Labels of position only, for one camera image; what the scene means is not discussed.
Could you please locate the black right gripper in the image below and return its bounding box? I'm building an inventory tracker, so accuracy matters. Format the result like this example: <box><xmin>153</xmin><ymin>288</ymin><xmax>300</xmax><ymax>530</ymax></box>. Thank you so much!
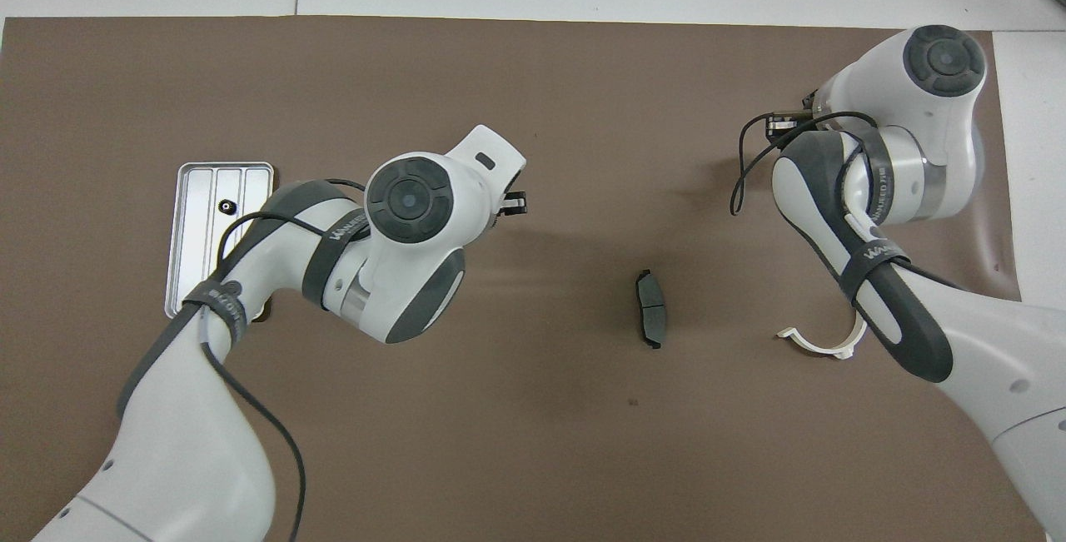
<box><xmin>766</xmin><ymin>89</ymin><xmax>827</xmax><ymax>142</ymax></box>

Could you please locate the silver metal tray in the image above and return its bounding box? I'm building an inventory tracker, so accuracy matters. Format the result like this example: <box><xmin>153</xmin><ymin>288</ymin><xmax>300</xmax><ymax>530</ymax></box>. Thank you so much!
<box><xmin>164</xmin><ymin>162</ymin><xmax>275</xmax><ymax>320</ymax></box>

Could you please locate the dark grey brake pad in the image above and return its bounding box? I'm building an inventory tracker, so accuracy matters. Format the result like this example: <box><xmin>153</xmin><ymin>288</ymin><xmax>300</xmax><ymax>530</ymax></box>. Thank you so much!
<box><xmin>633</xmin><ymin>269</ymin><xmax>670</xmax><ymax>351</ymax></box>

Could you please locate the brown table mat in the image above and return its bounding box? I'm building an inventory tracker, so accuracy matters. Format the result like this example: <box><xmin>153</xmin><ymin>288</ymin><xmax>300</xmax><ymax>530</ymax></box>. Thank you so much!
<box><xmin>0</xmin><ymin>16</ymin><xmax>1034</xmax><ymax>542</ymax></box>

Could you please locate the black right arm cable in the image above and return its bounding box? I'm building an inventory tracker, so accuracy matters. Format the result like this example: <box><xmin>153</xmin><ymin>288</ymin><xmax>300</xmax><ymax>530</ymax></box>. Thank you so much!
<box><xmin>730</xmin><ymin>111</ymin><xmax>879</xmax><ymax>218</ymax></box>

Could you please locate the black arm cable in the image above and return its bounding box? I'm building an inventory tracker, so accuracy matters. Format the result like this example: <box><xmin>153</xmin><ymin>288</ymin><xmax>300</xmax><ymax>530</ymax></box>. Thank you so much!
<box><xmin>730</xmin><ymin>111</ymin><xmax>879</xmax><ymax>218</ymax></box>
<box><xmin>200</xmin><ymin>178</ymin><xmax>371</xmax><ymax>542</ymax></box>

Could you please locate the white curved plastic bracket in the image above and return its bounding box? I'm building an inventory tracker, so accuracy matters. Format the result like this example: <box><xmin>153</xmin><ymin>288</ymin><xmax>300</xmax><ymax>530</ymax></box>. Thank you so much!
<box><xmin>776</xmin><ymin>309</ymin><xmax>869</xmax><ymax>360</ymax></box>

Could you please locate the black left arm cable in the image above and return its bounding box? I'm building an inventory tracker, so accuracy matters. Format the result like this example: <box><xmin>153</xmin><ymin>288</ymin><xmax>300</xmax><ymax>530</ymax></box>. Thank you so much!
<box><xmin>200</xmin><ymin>178</ymin><xmax>371</xmax><ymax>542</ymax></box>

